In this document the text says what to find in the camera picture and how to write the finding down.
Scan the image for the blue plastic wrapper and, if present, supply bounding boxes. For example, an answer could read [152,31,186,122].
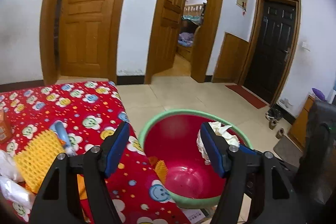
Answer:
[50,121,76,156]

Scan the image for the shoes by door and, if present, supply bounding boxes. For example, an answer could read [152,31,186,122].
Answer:
[265,107,285,139]

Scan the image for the small yellow foam net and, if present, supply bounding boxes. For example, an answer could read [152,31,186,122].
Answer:
[154,160,168,185]

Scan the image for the black entrance door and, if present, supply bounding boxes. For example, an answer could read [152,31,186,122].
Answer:
[244,1,295,103]

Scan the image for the yellow foam fruit net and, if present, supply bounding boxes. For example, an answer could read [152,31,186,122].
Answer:
[14,130,65,194]

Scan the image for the orange cardboard box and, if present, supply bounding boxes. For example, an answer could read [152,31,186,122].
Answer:
[0,110,13,144]

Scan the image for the bunk bed with bedding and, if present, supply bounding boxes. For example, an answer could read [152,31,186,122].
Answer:
[177,3,206,62]

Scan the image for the closed wooden door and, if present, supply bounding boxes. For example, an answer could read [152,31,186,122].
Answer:
[59,0,114,78]

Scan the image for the open wooden door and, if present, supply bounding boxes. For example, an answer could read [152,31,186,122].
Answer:
[153,0,186,74]

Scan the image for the wooden wall cabinet panel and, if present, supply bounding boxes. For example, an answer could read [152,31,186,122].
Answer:
[213,32,249,84]

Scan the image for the red door mat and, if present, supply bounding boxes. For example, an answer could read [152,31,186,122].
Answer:
[226,85,266,109]

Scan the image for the red green trash bin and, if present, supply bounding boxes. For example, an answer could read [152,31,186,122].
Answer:
[138,109,254,209]

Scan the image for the red smiley flower tablecloth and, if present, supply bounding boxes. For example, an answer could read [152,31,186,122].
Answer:
[1,81,189,223]

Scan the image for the cream paper ball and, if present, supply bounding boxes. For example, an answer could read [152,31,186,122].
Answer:
[196,121,241,165]

